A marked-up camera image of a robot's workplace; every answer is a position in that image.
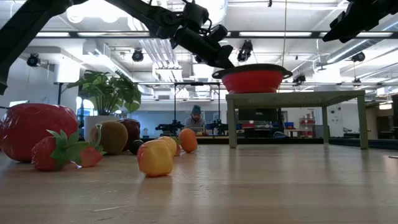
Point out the brown kiwi fruit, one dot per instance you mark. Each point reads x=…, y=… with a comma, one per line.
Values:
x=110, y=137

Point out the green plant in white pot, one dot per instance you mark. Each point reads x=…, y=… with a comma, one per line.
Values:
x=105, y=90

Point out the small yellow orange peach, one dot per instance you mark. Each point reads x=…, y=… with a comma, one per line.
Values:
x=155, y=158
x=169, y=144

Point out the black metal rack frame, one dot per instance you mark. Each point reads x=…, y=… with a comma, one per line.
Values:
x=186, y=83

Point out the blue storage bin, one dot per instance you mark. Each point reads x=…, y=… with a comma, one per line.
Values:
x=289, y=125

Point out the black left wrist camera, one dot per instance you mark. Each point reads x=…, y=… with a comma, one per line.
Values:
x=217, y=32

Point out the large red tomato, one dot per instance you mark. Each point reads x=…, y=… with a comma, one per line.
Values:
x=31, y=130

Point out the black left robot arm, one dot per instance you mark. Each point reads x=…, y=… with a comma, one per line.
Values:
x=25, y=31

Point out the person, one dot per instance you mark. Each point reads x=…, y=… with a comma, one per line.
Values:
x=195, y=119

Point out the red collapsible colander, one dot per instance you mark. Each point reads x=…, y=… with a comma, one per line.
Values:
x=252, y=81

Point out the green perforated metal shelf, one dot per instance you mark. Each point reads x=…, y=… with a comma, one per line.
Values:
x=295, y=99

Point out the orange tangerine with leaf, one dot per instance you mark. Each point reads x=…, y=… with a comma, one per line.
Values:
x=188, y=140

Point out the dark black cherry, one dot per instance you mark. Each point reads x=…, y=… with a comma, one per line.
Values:
x=136, y=147

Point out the dark maroon fruit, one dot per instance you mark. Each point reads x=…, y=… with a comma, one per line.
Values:
x=133, y=130

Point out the small red strawberry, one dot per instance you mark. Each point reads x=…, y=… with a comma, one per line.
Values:
x=90, y=157
x=178, y=151
x=43, y=154

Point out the small black robot arm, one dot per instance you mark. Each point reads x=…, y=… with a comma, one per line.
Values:
x=217, y=127
x=170, y=127

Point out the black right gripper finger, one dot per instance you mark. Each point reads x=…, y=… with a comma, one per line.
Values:
x=342, y=34
x=341, y=21

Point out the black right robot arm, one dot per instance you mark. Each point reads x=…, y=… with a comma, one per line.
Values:
x=390, y=5

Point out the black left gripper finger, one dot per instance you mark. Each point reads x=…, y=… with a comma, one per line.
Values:
x=206, y=62
x=225, y=57

